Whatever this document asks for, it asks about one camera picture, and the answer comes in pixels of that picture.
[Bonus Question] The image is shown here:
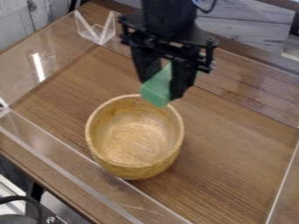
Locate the black metal base plate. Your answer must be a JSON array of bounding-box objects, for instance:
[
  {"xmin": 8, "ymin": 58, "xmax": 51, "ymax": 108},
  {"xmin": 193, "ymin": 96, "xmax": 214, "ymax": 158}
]
[{"xmin": 24, "ymin": 202, "xmax": 68, "ymax": 224}]

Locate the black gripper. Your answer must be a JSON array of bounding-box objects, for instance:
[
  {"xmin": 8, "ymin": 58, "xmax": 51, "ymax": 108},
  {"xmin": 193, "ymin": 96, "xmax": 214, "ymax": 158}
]
[{"xmin": 117, "ymin": 14, "xmax": 219, "ymax": 101}]

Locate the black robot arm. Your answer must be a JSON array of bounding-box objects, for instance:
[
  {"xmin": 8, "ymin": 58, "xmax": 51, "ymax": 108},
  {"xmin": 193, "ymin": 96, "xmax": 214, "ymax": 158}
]
[{"xmin": 117, "ymin": 0, "xmax": 219, "ymax": 105}]

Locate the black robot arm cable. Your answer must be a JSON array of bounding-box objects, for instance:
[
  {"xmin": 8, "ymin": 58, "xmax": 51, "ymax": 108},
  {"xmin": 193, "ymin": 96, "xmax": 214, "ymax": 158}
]
[{"xmin": 191, "ymin": 0, "xmax": 220, "ymax": 15}]

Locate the black table leg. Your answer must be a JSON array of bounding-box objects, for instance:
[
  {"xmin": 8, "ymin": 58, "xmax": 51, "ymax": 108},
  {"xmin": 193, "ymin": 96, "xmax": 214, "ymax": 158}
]
[{"xmin": 29, "ymin": 183, "xmax": 44, "ymax": 202}]

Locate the brown wooden bowl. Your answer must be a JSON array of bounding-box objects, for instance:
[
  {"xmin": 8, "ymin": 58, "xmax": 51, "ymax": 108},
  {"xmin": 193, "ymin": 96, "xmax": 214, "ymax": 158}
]
[{"xmin": 84, "ymin": 94, "xmax": 184, "ymax": 180}]

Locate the clear acrylic front wall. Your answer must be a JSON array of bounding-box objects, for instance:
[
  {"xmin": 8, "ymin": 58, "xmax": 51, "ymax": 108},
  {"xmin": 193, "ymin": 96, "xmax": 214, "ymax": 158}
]
[{"xmin": 0, "ymin": 108, "xmax": 191, "ymax": 224}]

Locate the clear acrylic corner bracket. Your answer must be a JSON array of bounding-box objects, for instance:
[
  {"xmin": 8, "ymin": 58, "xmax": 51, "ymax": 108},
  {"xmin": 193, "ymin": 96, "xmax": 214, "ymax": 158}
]
[{"xmin": 73, "ymin": 10, "xmax": 117, "ymax": 46}]

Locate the green rectangular block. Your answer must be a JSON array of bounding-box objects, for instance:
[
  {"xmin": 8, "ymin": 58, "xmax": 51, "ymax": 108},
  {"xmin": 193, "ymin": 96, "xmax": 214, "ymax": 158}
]
[{"xmin": 140, "ymin": 63, "xmax": 172, "ymax": 108}]

